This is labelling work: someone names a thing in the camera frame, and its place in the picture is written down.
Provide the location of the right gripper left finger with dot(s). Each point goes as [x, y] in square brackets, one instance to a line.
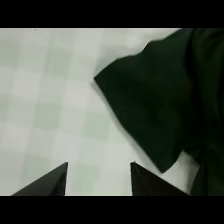
[53, 183]

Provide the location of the dark green T-shirt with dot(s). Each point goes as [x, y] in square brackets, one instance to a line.
[166, 100]

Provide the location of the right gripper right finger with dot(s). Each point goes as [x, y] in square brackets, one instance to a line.
[146, 183]

